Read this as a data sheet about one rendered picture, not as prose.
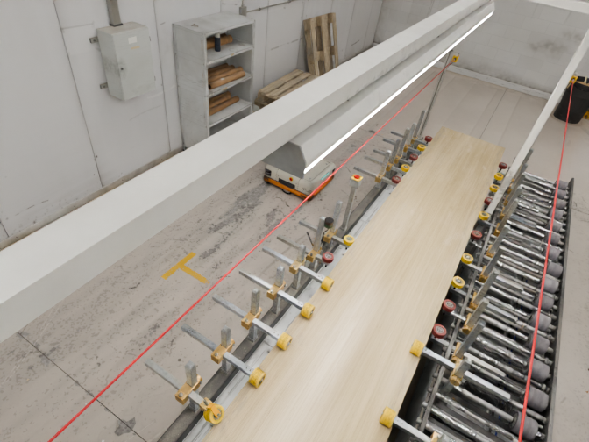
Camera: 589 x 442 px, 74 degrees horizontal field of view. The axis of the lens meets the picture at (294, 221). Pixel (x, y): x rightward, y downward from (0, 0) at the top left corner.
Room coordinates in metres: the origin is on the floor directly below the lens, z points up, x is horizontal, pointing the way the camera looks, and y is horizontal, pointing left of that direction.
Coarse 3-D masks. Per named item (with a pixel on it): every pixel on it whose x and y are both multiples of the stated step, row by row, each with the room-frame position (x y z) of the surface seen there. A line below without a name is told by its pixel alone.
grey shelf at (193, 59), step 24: (192, 24) 4.39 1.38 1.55; (216, 24) 4.52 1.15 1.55; (240, 24) 4.67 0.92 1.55; (192, 48) 4.20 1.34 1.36; (240, 48) 4.75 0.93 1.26; (192, 72) 4.21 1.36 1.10; (192, 96) 4.22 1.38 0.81; (240, 96) 5.01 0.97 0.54; (192, 120) 4.23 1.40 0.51; (216, 120) 4.30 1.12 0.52; (192, 144) 4.25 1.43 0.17
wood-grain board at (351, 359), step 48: (432, 144) 3.76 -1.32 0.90; (480, 144) 3.93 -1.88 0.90; (432, 192) 2.86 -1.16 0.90; (480, 192) 2.98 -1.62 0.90; (384, 240) 2.14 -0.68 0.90; (432, 240) 2.22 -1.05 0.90; (336, 288) 1.63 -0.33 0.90; (384, 288) 1.69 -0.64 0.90; (432, 288) 1.75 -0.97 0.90; (336, 336) 1.27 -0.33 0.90; (384, 336) 1.32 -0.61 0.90; (288, 384) 0.95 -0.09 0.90; (336, 384) 0.99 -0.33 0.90; (384, 384) 1.03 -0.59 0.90; (240, 432) 0.70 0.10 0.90; (288, 432) 0.73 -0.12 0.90; (336, 432) 0.76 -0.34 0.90; (384, 432) 0.79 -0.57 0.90
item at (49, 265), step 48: (480, 0) 2.41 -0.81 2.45; (528, 0) 2.91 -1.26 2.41; (576, 0) 2.83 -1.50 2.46; (384, 48) 1.27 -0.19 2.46; (288, 96) 0.82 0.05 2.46; (336, 96) 0.90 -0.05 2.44; (240, 144) 0.59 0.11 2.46; (528, 144) 2.72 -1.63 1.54; (144, 192) 0.42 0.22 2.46; (192, 192) 0.46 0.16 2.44; (48, 240) 0.31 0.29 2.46; (96, 240) 0.32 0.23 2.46; (144, 240) 0.37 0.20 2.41; (0, 288) 0.23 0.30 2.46; (48, 288) 0.26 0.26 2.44; (0, 336) 0.20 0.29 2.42
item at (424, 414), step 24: (504, 192) 3.13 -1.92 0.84; (480, 240) 2.68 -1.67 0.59; (480, 288) 1.99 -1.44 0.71; (456, 312) 1.75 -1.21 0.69; (528, 312) 1.92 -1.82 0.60; (552, 312) 1.83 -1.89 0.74; (456, 336) 1.53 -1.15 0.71; (480, 336) 1.56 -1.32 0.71; (504, 336) 1.59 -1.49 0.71; (552, 336) 1.59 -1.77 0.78; (432, 360) 1.52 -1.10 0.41; (504, 360) 1.42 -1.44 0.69; (432, 384) 1.18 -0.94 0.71; (552, 384) 1.21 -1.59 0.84; (408, 408) 1.30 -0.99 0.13; (480, 408) 1.13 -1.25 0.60; (552, 408) 1.07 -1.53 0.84; (456, 432) 0.93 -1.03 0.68; (480, 432) 0.94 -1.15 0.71; (552, 432) 0.94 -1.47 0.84
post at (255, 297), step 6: (252, 294) 1.30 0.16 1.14; (258, 294) 1.30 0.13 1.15; (252, 300) 1.30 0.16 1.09; (258, 300) 1.30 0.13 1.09; (252, 306) 1.29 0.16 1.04; (258, 306) 1.31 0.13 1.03; (252, 312) 1.29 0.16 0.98; (258, 318) 1.32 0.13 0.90; (252, 330) 1.29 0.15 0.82; (252, 336) 1.29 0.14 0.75
